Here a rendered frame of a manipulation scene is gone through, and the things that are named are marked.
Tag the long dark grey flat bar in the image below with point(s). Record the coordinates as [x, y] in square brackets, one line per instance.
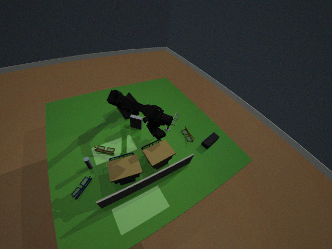
[142, 183]

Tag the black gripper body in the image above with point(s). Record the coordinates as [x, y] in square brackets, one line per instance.
[155, 126]

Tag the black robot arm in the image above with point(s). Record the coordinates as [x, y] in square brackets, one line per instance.
[116, 98]

